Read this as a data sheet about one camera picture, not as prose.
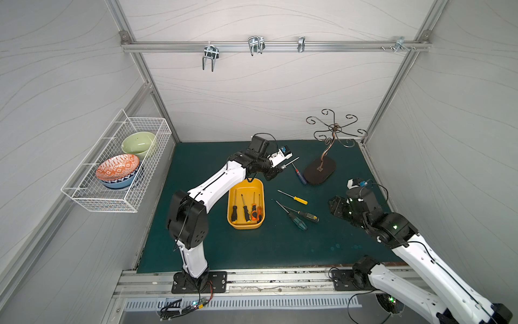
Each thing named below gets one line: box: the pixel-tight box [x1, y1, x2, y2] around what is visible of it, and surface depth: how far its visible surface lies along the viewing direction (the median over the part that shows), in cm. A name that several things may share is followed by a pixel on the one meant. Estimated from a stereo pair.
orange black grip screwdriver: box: [250, 191, 257, 222], surface depth 92 cm
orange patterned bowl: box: [95, 153, 140, 181], surface depth 64 cm
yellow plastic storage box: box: [226, 178, 266, 231], surface depth 95 cm
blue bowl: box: [99, 162, 142, 189], surface depth 59 cm
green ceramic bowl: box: [121, 131, 156, 160], surface depth 73 cm
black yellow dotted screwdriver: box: [282, 205, 320, 224], surface depth 90 cm
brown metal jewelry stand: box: [303, 108, 369, 186], surface depth 89 cm
